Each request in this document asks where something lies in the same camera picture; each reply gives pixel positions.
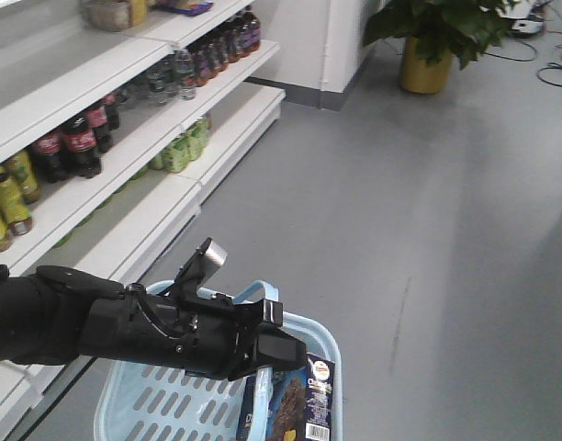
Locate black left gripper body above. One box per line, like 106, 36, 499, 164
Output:
78, 288, 265, 380

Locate blue Chocofello cookie box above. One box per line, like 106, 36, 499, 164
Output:
264, 353, 336, 441

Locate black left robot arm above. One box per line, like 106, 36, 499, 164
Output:
0, 265, 307, 380

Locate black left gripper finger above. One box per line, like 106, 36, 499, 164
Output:
256, 299, 284, 327
253, 329, 307, 370

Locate cola bottles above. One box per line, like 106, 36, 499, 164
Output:
29, 92, 120, 183

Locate potted green plant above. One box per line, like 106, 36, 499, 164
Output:
363, 0, 517, 95

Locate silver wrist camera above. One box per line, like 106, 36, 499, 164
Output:
174, 237, 227, 300

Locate white shelf unit base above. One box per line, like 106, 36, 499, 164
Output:
0, 0, 287, 441

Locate floor cables and power strip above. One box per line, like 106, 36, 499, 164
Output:
487, 0, 562, 88

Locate light blue plastic basket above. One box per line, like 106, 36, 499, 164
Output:
93, 279, 344, 441

